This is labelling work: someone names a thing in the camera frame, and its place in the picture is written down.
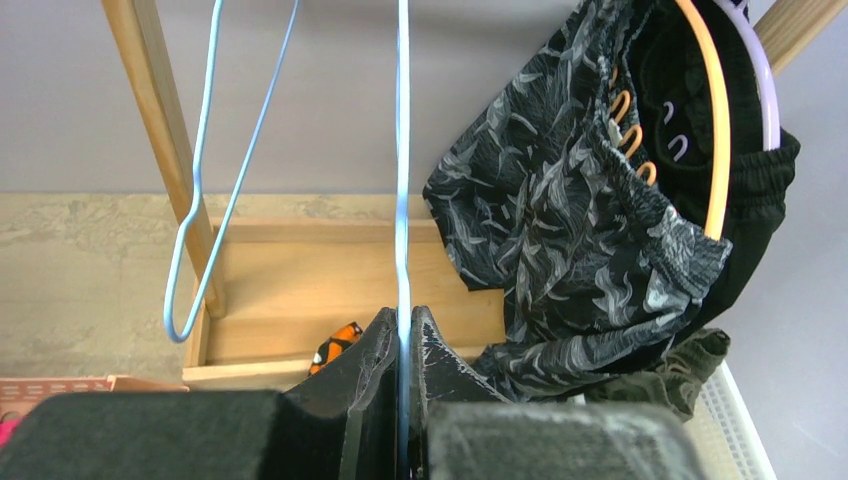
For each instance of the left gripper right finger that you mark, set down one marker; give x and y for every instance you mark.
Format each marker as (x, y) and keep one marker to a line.
(464, 429)

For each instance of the orange camouflage shorts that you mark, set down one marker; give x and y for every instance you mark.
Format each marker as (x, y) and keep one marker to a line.
(334, 346)

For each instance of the olive green shorts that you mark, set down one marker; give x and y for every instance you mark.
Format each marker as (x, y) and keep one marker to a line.
(676, 382)

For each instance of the peach plastic file organizer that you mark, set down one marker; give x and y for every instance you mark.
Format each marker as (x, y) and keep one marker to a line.
(20, 395)

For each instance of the white plastic basket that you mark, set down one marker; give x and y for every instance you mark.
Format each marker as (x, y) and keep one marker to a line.
(723, 432)

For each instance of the grey camouflage shorts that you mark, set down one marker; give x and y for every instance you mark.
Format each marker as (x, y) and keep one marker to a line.
(540, 197)

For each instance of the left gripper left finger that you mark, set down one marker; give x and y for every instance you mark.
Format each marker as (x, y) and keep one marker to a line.
(336, 424)

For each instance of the purple hanger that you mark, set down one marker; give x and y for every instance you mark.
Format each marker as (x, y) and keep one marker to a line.
(758, 86)

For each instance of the wooden clothes rack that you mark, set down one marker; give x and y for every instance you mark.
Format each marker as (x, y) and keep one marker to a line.
(253, 300)

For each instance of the black garment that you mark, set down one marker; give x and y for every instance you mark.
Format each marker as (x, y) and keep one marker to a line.
(756, 209)

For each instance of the orange hanger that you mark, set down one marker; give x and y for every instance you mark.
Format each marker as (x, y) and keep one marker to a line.
(715, 132)

